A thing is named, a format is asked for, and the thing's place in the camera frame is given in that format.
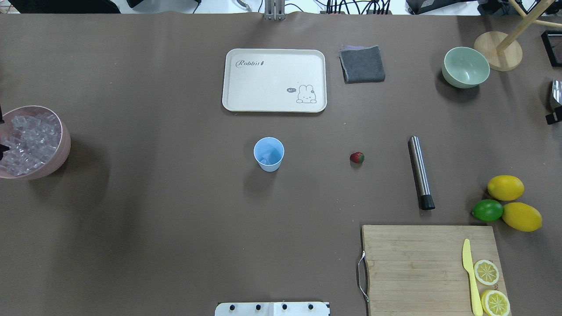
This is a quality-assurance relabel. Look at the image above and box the pink bowl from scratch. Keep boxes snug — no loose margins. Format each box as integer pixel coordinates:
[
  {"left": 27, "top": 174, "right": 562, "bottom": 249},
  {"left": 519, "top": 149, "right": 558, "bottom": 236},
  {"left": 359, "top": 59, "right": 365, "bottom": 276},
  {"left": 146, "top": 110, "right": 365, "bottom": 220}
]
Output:
[{"left": 1, "top": 106, "right": 72, "bottom": 180}]

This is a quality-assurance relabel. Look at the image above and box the green lime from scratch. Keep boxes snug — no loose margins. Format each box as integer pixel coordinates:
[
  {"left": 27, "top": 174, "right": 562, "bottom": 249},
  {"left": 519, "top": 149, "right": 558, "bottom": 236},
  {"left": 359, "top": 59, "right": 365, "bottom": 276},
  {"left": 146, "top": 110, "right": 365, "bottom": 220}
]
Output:
[{"left": 470, "top": 199, "right": 504, "bottom": 222}]

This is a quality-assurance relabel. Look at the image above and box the grey folded cloth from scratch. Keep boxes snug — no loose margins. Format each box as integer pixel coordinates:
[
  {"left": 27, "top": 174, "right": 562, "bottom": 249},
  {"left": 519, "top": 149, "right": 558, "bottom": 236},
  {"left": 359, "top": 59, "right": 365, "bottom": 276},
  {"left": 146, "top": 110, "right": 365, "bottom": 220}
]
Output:
[{"left": 339, "top": 45, "right": 386, "bottom": 83}]

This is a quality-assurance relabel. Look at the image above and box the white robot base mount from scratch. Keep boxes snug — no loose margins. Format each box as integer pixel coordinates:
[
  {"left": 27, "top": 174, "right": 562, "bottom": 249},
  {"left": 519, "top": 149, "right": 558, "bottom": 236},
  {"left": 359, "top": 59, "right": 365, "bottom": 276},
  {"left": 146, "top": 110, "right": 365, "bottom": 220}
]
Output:
[{"left": 214, "top": 302, "right": 331, "bottom": 316}]

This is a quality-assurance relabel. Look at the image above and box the wooden mug tree stand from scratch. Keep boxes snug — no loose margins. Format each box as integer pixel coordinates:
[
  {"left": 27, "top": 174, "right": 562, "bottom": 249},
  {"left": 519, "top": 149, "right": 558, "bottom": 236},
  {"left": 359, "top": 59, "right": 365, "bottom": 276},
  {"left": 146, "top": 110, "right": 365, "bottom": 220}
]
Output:
[{"left": 474, "top": 0, "right": 561, "bottom": 72}]

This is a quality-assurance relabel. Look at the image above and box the metal scoop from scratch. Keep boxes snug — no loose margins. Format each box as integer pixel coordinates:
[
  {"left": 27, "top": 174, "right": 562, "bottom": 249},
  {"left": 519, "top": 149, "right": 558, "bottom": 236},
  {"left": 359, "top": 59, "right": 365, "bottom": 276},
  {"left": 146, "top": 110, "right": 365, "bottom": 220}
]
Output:
[{"left": 545, "top": 79, "right": 562, "bottom": 125}]

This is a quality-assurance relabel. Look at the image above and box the yellow plastic knife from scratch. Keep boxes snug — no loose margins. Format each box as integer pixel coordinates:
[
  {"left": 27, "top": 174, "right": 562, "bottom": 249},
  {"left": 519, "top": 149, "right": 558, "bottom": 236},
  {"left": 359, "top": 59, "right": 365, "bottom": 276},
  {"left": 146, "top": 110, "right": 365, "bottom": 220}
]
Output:
[{"left": 462, "top": 238, "right": 483, "bottom": 316}]

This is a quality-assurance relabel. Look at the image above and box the green bowl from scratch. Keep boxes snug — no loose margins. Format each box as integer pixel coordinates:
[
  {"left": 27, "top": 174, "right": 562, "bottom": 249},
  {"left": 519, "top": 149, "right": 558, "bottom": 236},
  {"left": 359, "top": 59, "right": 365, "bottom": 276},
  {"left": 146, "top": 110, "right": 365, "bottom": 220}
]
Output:
[{"left": 441, "top": 47, "right": 490, "bottom": 89}]

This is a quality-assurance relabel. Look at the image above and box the light blue cup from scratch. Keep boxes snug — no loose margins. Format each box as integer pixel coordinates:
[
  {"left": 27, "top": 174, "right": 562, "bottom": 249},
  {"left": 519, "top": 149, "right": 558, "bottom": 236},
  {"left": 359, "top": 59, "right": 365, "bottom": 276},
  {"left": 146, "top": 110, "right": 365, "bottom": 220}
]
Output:
[{"left": 253, "top": 137, "right": 285, "bottom": 172}]

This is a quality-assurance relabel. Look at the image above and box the lower whole yellow lemon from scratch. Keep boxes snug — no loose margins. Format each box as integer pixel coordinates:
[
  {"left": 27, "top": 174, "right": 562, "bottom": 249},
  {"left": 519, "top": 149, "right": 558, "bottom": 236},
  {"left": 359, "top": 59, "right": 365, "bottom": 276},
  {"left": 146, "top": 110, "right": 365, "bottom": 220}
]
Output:
[{"left": 486, "top": 175, "right": 525, "bottom": 201}]

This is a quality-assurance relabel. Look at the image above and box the lemon half slice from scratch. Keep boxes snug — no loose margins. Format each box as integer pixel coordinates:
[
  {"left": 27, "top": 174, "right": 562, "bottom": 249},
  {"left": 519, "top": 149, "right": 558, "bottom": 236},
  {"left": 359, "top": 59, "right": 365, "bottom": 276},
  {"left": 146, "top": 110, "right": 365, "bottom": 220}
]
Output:
[
  {"left": 480, "top": 290, "right": 511, "bottom": 316},
  {"left": 473, "top": 259, "right": 500, "bottom": 286}
]

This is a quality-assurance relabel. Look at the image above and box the steel muddler black tip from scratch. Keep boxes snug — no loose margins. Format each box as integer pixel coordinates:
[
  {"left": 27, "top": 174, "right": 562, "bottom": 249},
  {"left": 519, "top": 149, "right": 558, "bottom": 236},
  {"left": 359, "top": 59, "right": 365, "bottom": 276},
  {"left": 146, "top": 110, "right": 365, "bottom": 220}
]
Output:
[{"left": 408, "top": 135, "right": 435, "bottom": 211}]

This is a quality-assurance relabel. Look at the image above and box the aluminium frame post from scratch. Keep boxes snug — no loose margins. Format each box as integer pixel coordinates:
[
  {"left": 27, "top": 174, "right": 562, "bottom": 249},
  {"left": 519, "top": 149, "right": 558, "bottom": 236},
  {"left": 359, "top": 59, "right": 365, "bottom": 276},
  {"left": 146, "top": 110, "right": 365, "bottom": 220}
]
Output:
[{"left": 263, "top": 0, "right": 286, "bottom": 21}]

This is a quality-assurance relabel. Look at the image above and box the lower lemon half slice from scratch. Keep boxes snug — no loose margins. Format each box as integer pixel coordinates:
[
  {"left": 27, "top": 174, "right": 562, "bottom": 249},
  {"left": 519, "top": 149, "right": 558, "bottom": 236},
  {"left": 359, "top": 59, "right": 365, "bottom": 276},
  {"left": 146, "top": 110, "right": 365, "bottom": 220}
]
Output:
[{"left": 473, "top": 259, "right": 500, "bottom": 286}]

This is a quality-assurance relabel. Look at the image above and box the clear ice cube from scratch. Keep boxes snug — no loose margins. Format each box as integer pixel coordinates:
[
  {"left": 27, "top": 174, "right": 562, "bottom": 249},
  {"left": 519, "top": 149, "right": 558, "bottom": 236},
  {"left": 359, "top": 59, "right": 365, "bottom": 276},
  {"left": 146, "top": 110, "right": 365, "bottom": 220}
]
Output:
[{"left": 256, "top": 154, "right": 275, "bottom": 165}]

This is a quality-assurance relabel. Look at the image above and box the pile of clear ice cubes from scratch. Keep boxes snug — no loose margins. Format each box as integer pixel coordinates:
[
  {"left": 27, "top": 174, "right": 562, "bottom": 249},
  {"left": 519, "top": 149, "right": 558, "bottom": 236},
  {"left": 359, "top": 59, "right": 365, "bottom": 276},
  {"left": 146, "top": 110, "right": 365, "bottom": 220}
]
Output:
[{"left": 0, "top": 112, "right": 62, "bottom": 177}]

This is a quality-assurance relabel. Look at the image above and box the upper lemon half slice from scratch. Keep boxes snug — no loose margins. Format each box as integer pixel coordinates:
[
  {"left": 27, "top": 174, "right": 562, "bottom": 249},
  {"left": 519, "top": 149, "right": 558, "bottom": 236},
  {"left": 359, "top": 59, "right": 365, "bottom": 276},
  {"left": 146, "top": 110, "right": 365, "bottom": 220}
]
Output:
[{"left": 480, "top": 290, "right": 511, "bottom": 316}]

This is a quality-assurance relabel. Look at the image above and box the cream rabbit tray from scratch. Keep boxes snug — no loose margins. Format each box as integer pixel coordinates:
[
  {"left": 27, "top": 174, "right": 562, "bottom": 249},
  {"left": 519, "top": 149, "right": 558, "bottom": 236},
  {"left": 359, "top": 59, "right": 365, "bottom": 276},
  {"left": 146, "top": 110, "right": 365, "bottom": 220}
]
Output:
[{"left": 222, "top": 48, "right": 327, "bottom": 113}]

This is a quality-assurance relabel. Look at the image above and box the upper whole yellow lemon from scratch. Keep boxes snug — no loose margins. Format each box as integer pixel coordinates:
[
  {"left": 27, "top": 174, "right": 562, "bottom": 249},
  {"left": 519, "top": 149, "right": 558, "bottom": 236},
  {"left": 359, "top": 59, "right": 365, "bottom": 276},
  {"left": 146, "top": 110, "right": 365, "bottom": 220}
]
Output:
[{"left": 502, "top": 202, "right": 542, "bottom": 232}]

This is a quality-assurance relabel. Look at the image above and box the wooden cutting board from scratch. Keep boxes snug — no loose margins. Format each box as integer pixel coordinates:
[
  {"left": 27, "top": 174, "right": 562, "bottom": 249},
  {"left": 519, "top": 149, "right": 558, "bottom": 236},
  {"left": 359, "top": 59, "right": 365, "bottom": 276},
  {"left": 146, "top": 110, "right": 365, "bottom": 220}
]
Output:
[{"left": 361, "top": 225, "right": 501, "bottom": 316}]

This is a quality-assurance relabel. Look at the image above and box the red strawberry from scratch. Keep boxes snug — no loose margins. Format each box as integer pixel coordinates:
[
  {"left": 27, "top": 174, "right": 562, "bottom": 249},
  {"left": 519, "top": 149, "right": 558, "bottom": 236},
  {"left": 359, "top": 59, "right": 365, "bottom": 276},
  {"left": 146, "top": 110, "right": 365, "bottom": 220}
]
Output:
[{"left": 349, "top": 151, "right": 365, "bottom": 164}]

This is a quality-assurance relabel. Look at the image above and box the whole yellow lemon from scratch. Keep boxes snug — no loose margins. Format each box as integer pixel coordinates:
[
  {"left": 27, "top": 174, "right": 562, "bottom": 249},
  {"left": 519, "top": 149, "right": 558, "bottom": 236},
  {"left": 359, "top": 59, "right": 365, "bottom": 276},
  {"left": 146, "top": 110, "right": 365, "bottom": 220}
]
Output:
[
  {"left": 502, "top": 202, "right": 542, "bottom": 232},
  {"left": 486, "top": 175, "right": 525, "bottom": 201}
]

